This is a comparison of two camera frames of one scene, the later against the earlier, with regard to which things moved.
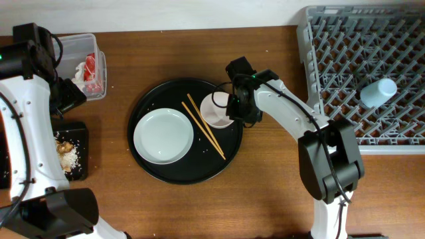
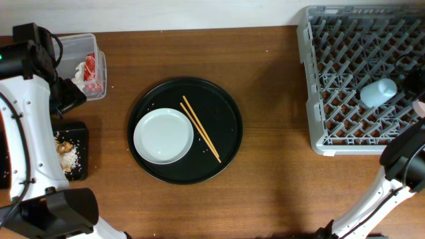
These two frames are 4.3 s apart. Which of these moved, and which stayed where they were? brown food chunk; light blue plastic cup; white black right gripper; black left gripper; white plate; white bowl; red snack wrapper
Moved: white bowl; white black right gripper
Stayed: white plate; light blue plastic cup; brown food chunk; black left gripper; red snack wrapper
